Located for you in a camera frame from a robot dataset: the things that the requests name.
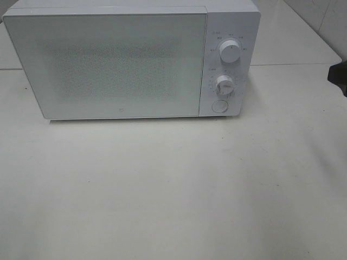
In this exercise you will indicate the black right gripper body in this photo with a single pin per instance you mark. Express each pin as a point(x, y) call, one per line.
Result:
point(338, 76)

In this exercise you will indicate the white timer knob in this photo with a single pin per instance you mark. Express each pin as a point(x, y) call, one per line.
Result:
point(224, 85)

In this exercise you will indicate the round door release button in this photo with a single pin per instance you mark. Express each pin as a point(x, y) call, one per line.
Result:
point(220, 106)

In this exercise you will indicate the white microwave door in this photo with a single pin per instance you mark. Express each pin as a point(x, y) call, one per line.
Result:
point(110, 62)

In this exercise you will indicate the upper white power knob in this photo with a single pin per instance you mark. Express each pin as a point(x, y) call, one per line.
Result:
point(230, 51)

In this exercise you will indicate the white microwave oven body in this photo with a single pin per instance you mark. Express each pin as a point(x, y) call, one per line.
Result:
point(134, 59)

